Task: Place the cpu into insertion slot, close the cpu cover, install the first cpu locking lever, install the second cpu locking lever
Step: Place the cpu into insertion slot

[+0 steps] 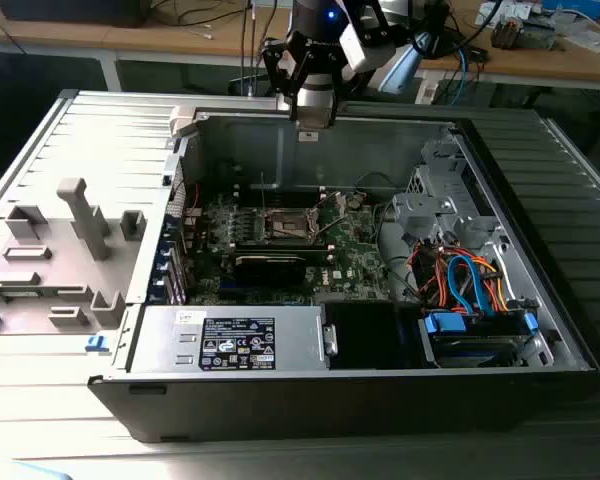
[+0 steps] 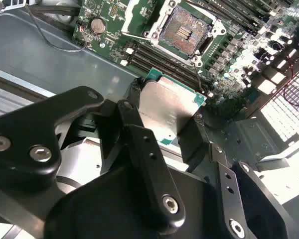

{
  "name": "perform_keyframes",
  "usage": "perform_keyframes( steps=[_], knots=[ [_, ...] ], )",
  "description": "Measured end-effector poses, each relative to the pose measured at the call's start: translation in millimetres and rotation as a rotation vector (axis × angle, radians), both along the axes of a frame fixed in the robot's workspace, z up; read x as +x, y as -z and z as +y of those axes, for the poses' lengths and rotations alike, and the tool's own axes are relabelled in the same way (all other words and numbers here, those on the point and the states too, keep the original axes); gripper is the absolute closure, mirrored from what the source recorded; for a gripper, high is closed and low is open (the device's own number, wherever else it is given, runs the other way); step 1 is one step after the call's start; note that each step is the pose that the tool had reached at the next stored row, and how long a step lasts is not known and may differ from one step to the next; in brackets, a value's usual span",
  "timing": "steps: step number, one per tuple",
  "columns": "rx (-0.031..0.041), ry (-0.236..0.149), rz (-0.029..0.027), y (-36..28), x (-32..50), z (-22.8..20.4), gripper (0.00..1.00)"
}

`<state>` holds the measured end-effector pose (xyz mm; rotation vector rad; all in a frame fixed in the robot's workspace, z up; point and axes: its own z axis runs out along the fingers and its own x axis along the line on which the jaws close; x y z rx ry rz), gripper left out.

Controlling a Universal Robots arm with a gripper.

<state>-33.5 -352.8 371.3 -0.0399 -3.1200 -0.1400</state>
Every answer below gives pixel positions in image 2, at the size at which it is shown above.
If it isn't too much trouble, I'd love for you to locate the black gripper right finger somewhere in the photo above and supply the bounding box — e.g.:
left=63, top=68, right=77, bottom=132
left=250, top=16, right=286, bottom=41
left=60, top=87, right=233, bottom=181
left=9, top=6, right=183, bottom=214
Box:
left=177, top=114, right=290, bottom=239

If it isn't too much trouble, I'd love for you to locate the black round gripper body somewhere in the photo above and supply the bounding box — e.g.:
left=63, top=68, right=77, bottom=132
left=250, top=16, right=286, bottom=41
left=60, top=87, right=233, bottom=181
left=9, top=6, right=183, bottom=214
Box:
left=43, top=164, right=226, bottom=239

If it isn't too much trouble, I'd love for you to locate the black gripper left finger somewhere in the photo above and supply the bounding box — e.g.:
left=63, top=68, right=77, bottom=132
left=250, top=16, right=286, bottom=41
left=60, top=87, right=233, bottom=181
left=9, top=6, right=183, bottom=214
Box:
left=0, top=77, right=187, bottom=229

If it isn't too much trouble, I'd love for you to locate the silver CPU green rim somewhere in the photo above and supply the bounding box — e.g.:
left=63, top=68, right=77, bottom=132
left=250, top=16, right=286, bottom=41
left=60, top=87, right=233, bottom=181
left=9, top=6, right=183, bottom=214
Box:
left=137, top=66, right=207, bottom=147

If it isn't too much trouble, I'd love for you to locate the metal locking lever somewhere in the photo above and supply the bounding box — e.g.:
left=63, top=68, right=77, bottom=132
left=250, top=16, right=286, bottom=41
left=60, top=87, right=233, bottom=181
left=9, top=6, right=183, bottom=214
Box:
left=191, top=62, right=206, bottom=96

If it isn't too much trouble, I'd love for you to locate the metal socket cover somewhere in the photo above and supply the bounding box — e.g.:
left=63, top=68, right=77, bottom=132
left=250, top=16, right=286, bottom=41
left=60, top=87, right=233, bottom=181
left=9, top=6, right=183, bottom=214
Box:
left=120, top=0, right=171, bottom=42

